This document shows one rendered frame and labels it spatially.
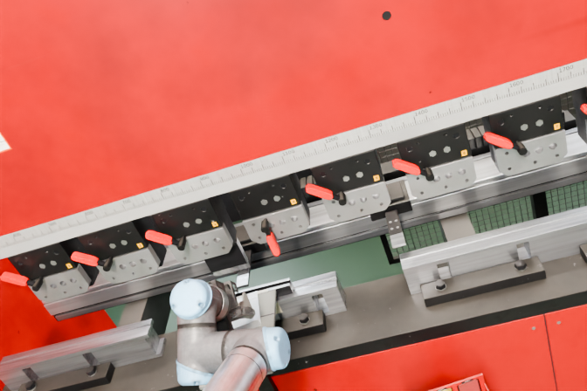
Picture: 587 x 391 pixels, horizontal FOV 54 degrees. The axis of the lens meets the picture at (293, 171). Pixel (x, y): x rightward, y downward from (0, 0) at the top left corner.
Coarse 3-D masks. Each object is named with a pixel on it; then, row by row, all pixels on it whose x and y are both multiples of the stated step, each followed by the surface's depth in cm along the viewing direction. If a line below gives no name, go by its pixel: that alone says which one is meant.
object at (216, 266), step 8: (232, 248) 145; (240, 248) 146; (224, 256) 147; (232, 256) 147; (240, 256) 147; (208, 264) 148; (216, 264) 148; (224, 264) 148; (232, 264) 148; (240, 264) 148; (248, 264) 150; (216, 272) 151; (224, 272) 151
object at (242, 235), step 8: (240, 232) 173; (240, 240) 170; (248, 240) 169; (248, 248) 169; (256, 248) 169; (264, 248) 169; (248, 256) 167; (240, 272) 162; (248, 272) 161; (240, 280) 159; (248, 280) 158
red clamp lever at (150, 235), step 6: (150, 234) 135; (156, 234) 136; (162, 234) 136; (156, 240) 135; (162, 240) 135; (168, 240) 136; (174, 240) 137; (180, 240) 137; (186, 240) 138; (180, 246) 136
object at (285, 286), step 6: (276, 282) 154; (282, 282) 154; (288, 282) 154; (252, 288) 155; (258, 288) 155; (264, 288) 155; (270, 288) 153; (276, 288) 152; (282, 288) 152; (288, 288) 152; (240, 294) 156; (276, 294) 153; (282, 294) 153
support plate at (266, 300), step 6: (258, 294) 152; (264, 294) 152; (270, 294) 151; (264, 300) 150; (270, 300) 149; (264, 306) 148; (270, 306) 147; (264, 312) 146; (270, 312) 145; (264, 318) 144; (270, 318) 144; (264, 324) 142; (270, 324) 142; (270, 372) 130
